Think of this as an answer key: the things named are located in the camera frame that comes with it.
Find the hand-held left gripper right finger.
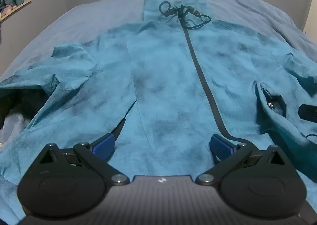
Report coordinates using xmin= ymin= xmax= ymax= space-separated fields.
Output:
xmin=195 ymin=134 xmax=289 ymax=186

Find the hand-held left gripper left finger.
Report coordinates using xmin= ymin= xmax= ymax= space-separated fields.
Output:
xmin=37 ymin=133 xmax=130 ymax=186

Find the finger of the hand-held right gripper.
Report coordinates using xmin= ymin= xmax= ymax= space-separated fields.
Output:
xmin=298 ymin=103 xmax=317 ymax=123

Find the teal zip jacket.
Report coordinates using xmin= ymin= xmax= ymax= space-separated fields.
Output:
xmin=0 ymin=0 xmax=317 ymax=192

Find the blue bed blanket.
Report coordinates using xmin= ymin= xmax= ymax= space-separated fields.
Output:
xmin=0 ymin=0 xmax=317 ymax=225

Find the wooden window sill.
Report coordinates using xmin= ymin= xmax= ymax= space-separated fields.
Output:
xmin=0 ymin=0 xmax=32 ymax=22

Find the pink object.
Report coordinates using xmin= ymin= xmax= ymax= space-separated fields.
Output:
xmin=0 ymin=4 xmax=16 ymax=16

